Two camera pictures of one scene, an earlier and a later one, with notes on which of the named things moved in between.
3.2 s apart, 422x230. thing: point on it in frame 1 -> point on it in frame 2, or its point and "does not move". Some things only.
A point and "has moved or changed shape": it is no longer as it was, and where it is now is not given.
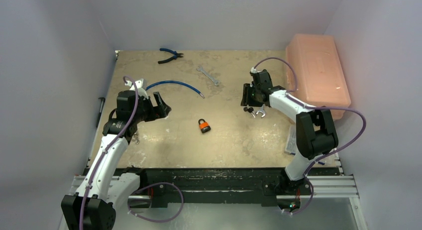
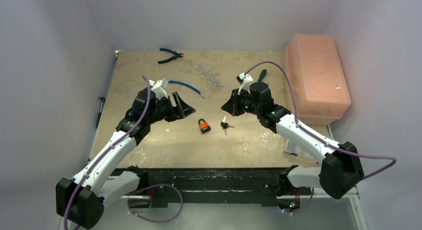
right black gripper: x=249 y=95 -> x=236 y=103
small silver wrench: x=207 y=75 does not move
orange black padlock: x=204 y=127 does not move
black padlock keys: x=250 y=109 has moved or changed shape
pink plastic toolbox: x=320 y=78 does not move
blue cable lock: x=165 y=81 does not move
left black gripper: x=156 y=112 -> x=181 y=110
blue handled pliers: x=176 y=55 does not move
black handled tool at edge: x=103 y=100 does not move
